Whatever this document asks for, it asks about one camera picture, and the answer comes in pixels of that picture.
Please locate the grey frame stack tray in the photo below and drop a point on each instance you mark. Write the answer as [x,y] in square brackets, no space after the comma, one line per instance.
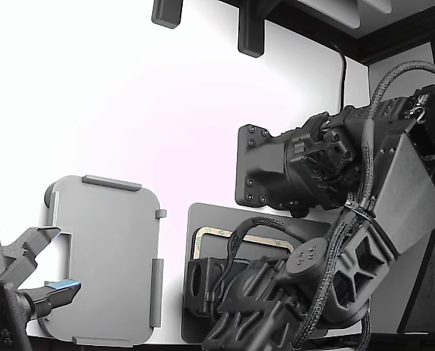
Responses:
[210,215]

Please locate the tall black bracket block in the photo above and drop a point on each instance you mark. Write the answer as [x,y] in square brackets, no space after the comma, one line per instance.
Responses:
[250,29]

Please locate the small black clamp block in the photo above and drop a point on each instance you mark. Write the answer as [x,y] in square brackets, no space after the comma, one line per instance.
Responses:
[166,12]

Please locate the grey plastic holder plate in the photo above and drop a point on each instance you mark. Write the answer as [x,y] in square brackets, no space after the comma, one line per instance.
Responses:
[107,226]

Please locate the rectangular frame with beige liner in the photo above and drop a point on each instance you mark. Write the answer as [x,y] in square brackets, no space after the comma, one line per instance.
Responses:
[217,231]

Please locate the dark overhead shelf frame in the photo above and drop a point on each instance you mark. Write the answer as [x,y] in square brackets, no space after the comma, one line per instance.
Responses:
[348,22]

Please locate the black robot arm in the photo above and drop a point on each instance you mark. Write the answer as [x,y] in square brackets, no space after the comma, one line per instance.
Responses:
[312,161]

